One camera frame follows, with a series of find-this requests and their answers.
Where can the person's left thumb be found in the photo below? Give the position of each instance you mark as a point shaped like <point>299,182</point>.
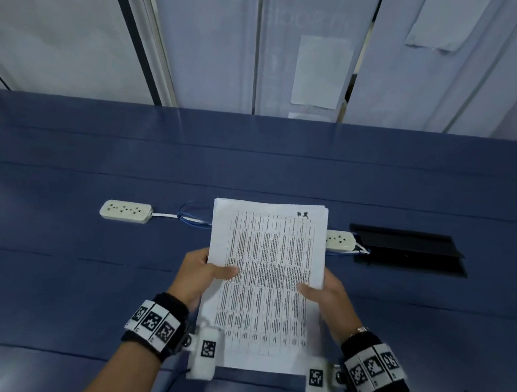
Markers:
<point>224,272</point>

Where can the short white power strip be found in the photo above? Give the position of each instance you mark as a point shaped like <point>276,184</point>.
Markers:
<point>339,241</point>

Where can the person's left hand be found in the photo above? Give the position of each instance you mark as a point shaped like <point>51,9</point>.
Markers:
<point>192,277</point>

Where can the silver wristwatch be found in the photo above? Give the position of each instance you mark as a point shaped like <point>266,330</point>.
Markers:
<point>358,330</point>

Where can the dark metal frame post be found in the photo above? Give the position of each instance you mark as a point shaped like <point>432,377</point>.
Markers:
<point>135,36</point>

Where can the long white power strip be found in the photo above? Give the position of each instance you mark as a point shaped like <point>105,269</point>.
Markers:
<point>125,211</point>

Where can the curled white paper on wall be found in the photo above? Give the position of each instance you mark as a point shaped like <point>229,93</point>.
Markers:
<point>439,25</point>

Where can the white paper sheet on wall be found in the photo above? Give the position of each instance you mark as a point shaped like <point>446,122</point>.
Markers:
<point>322,71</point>

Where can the stack of printed paper sheets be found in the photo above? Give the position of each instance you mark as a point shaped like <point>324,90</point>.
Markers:
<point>267,257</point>

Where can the white wrist camera with marker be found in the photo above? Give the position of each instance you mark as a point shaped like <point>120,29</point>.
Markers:
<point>319,386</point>
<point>205,354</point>

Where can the black wristband with marker tags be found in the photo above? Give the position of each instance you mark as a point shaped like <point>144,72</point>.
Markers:
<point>374,368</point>
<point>157,324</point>

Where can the person's right thumb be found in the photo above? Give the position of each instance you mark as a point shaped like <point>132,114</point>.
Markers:
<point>310,291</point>

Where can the person's right hand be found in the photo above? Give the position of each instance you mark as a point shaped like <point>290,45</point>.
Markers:
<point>334,306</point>

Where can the blue tablecloth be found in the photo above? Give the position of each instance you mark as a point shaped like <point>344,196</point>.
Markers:
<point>79,255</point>

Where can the person's left forearm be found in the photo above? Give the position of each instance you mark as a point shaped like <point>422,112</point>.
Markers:
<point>119,374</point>

